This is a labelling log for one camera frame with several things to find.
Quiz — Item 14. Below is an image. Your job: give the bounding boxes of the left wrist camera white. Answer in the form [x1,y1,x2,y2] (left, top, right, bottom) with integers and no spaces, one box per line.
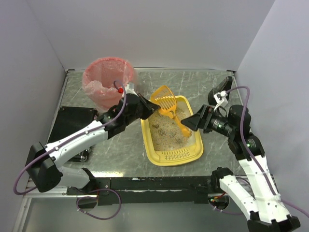
[125,82,137,95]

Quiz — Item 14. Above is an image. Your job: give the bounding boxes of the black triangular scoop holder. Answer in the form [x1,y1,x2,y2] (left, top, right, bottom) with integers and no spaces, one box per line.
[208,76,233,106]

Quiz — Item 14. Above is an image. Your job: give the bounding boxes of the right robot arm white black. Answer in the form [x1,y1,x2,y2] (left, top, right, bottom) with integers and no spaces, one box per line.
[181,105,300,232]

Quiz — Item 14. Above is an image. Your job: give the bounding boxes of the orange litter scoop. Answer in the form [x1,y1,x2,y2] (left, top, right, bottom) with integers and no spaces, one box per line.
[150,85,191,138]

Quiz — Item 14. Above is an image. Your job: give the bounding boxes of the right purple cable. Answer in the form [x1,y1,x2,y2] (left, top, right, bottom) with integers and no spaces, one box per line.
[223,86,309,218]

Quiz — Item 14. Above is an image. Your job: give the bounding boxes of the yellow litter box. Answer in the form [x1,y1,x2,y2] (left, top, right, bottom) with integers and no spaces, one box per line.
[140,95,205,167]

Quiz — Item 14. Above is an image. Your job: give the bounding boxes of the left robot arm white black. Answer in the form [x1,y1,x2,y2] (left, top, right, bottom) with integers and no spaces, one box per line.
[25,93,160,192]

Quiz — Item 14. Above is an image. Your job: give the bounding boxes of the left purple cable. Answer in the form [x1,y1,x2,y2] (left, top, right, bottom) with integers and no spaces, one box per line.
[13,80,127,195]

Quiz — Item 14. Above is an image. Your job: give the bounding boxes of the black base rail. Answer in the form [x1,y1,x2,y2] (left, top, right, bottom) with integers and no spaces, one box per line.
[67,176,223,206]

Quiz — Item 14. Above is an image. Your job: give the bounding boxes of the pink lined waste basket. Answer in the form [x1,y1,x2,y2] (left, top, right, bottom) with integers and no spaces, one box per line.
[82,57,138,113]

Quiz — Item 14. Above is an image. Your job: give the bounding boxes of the purple cable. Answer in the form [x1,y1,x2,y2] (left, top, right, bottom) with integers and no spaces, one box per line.
[13,80,127,195]
[223,86,309,218]

